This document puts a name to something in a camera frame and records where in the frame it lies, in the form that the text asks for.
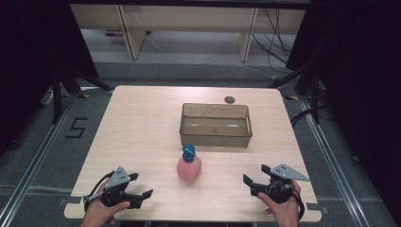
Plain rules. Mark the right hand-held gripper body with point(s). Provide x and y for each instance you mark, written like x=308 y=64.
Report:
x=278 y=186

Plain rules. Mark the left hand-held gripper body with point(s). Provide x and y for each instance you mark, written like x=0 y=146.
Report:
x=117 y=189

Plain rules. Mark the person's right hand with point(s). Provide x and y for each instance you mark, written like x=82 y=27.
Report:
x=283 y=210

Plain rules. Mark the person's left hand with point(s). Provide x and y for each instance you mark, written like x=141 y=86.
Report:
x=100 y=212

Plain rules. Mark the grey tape strip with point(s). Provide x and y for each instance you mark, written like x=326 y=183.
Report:
x=317 y=207
x=72 y=200

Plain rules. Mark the pink bottle with blue cap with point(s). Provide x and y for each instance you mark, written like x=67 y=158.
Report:
x=189 y=168

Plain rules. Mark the clear brown plastic box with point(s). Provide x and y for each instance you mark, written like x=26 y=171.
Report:
x=215 y=125

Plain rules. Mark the dark round table grommet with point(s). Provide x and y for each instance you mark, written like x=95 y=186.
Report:
x=229 y=100

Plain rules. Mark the black metal stand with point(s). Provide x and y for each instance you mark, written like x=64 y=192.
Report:
x=66 y=82
x=310 y=85

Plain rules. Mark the small purple item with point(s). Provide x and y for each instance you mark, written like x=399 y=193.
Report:
x=114 y=32

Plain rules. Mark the beige wooden desk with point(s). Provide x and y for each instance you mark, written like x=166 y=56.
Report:
x=189 y=19

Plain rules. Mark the metal floor rail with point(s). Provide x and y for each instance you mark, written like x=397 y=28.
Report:
x=34 y=160
x=334 y=160

